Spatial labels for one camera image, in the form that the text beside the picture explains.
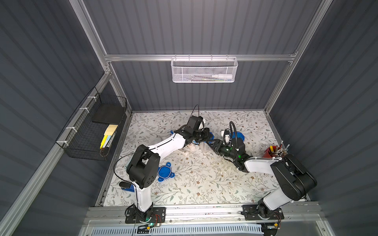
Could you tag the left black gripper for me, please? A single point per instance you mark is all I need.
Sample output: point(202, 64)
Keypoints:
point(204, 135)

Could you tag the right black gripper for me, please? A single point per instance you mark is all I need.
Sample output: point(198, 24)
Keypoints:
point(218, 145)

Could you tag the blue-lid clear jar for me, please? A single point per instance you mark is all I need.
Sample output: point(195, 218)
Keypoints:
point(238, 135)
point(203, 146)

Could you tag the blue jar lid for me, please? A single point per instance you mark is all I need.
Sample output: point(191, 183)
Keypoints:
point(165, 172)

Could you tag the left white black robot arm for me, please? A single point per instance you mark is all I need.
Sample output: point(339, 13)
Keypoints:
point(143, 166)

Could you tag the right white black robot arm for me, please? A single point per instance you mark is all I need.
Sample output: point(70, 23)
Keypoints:
point(294, 180)

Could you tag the red pen cup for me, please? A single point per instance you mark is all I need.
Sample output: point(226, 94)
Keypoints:
point(273, 152)

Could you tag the white tube in basket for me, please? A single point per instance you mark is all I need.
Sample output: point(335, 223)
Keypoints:
point(223, 77)

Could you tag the blue small box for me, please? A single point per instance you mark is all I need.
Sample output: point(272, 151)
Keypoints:
point(127, 186)

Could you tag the yellow sticky notes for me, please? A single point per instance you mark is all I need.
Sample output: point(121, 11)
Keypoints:
point(108, 134)

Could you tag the black notebook in basket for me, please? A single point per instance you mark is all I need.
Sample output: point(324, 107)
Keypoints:
point(108, 114)

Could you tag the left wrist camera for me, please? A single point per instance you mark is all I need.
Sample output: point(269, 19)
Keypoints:
point(196, 123)

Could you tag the white wire mesh basket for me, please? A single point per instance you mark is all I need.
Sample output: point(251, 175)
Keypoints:
point(201, 69)

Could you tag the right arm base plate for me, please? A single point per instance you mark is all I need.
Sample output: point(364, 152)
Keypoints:
point(261, 212)

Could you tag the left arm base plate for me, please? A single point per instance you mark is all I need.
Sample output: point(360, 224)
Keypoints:
point(152, 215)

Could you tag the black wire wall basket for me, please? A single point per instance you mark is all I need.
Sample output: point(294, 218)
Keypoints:
point(81, 138)

